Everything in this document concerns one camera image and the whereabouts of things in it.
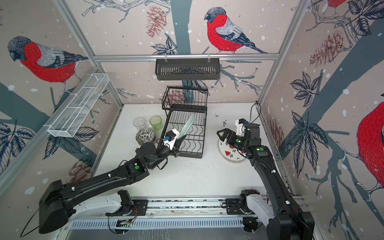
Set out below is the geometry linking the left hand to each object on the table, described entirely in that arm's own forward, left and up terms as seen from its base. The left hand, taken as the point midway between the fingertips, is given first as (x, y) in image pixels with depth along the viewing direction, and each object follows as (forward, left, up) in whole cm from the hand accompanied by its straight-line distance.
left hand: (183, 134), depth 66 cm
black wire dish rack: (+52, +5, -30) cm, 60 cm away
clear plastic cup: (+27, +34, -27) cm, 51 cm away
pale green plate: (+3, -2, +2) cm, 4 cm away
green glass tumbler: (+26, +22, -24) cm, 41 cm away
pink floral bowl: (+16, +28, -26) cm, 41 cm away
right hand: (+5, -20, -10) cm, 23 cm away
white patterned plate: (+5, -28, -29) cm, 41 cm away
